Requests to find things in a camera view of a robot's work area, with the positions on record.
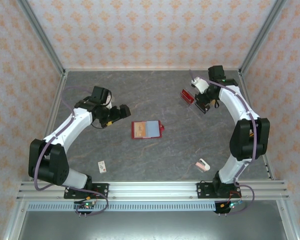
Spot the red leather card holder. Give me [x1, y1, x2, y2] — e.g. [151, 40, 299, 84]
[130, 120, 167, 140]

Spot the black plastic card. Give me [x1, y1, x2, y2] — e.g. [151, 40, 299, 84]
[194, 101, 211, 115]

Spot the clear acrylic card stand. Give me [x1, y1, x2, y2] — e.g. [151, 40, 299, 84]
[180, 82, 212, 116]

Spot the red plastic card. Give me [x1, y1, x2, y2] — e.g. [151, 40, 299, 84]
[179, 88, 194, 104]

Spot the orange printed card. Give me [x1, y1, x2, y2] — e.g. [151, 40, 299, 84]
[134, 121, 147, 138]

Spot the silver plastic card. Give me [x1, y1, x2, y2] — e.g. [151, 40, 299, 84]
[146, 121, 160, 138]

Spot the small white red box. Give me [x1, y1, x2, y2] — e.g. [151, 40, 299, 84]
[97, 160, 108, 174]

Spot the pink white stapler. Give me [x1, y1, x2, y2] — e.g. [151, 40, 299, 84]
[195, 157, 211, 173]

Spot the grey metal sheet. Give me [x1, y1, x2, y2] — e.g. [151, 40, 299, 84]
[4, 211, 297, 240]

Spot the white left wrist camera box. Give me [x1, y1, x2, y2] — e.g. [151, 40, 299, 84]
[105, 91, 115, 109]

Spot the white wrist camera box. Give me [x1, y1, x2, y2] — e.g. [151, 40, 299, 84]
[105, 91, 115, 109]
[190, 76, 210, 95]

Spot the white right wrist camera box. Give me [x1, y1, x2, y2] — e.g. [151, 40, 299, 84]
[190, 76, 210, 95]

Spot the aluminium side rail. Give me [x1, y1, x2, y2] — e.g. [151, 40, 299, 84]
[29, 71, 69, 182]
[237, 69, 276, 181]

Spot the aluminium frame post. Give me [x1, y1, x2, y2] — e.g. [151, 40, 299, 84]
[238, 0, 289, 76]
[16, 0, 67, 76]

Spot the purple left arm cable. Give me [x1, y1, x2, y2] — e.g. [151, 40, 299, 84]
[32, 86, 110, 218]

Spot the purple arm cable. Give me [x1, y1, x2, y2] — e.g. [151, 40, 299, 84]
[32, 86, 110, 218]
[188, 69, 258, 216]

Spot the aluminium profile rail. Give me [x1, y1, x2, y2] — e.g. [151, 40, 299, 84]
[16, 181, 290, 201]

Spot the grey slotted cable duct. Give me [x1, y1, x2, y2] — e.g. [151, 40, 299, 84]
[26, 202, 243, 212]

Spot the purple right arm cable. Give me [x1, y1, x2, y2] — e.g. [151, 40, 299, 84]
[188, 69, 258, 216]

